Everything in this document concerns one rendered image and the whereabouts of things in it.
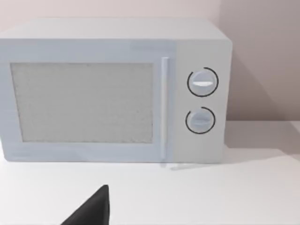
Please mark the pale microwave door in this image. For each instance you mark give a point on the pale microwave door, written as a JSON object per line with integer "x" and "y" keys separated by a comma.
{"x": 82, "y": 51}

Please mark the large pale microwave knob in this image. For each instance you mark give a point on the large pale microwave knob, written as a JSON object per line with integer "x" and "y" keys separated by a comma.
{"x": 202, "y": 81}

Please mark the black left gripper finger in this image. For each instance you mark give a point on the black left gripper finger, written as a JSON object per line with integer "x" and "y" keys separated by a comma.
{"x": 96, "y": 208}

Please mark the pale microwave oven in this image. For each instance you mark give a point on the pale microwave oven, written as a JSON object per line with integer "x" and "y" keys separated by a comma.
{"x": 199, "y": 47}

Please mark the small pale microwave knob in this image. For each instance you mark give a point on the small pale microwave knob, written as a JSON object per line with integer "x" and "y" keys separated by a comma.
{"x": 200, "y": 120}

